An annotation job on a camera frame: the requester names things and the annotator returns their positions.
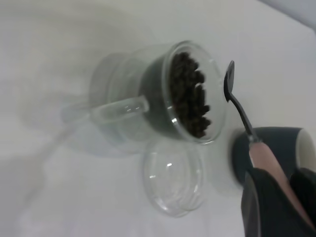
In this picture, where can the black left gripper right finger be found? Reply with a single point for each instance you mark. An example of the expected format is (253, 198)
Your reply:
(306, 187)

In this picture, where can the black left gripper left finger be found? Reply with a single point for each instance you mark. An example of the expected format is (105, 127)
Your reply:
(266, 212)

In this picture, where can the dark grey ceramic mug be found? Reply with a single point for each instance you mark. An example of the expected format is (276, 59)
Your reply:
(279, 140)

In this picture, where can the clear round glass lid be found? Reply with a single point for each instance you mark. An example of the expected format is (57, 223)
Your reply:
(172, 192)

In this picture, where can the dark coffee beans heap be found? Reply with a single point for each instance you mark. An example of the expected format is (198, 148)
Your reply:
(187, 98)

